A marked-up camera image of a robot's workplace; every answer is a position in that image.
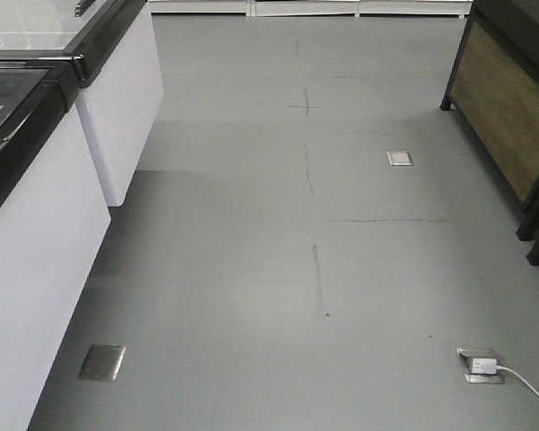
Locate small steel floor outlet cover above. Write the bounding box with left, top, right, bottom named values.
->
left=386, top=150, right=413, bottom=166

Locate far white chest freezer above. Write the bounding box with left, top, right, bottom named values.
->
left=0, top=1, right=164, bottom=207

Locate white chest freezer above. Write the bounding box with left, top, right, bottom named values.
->
left=0, top=61, right=110, bottom=430
left=0, top=1, right=164, bottom=207

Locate closed steel floor outlet cover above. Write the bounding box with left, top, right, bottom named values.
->
left=78, top=344, right=126, bottom=383

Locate near white chest freezer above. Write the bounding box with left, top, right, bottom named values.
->
left=0, top=61, right=110, bottom=430

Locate open floor outlet box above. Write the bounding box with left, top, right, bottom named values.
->
left=456, top=347, right=505, bottom=384

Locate white power adapter plug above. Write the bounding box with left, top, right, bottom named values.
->
left=468, top=356, right=498, bottom=375

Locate wooden produce stand black frame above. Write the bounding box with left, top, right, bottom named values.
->
left=440, top=1, right=539, bottom=241

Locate white power cable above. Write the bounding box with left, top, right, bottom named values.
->
left=496, top=365, right=539, bottom=419

